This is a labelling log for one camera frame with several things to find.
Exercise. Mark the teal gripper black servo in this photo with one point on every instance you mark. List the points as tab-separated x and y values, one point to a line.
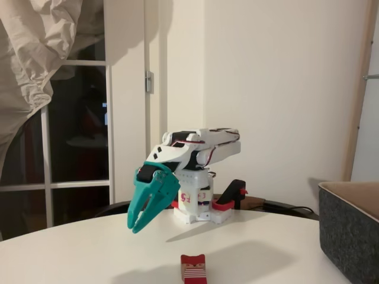
148	189

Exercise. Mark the wooden block red painted figure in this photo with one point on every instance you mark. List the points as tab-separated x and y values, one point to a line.
192	272

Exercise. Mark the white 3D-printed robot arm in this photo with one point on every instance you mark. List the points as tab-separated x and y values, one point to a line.
219	142

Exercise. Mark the dark grey felt bin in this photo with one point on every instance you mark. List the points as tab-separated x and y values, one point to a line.
346	236

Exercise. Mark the black and red clamp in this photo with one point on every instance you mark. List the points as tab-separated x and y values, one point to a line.
234	189
175	204

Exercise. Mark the dark wooden chair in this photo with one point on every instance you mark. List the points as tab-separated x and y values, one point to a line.
115	207
254	201

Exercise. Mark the white glazed door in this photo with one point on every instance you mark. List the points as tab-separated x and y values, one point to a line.
78	185

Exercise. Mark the metal door hinge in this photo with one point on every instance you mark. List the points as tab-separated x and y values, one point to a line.
149	83

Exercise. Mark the beige crumpled curtain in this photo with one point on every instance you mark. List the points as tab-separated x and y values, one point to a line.
29	44

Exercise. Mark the metal rod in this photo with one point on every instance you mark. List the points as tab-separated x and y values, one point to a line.
373	77

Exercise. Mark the wooden frame translucent panel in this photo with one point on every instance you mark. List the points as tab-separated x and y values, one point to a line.
359	88

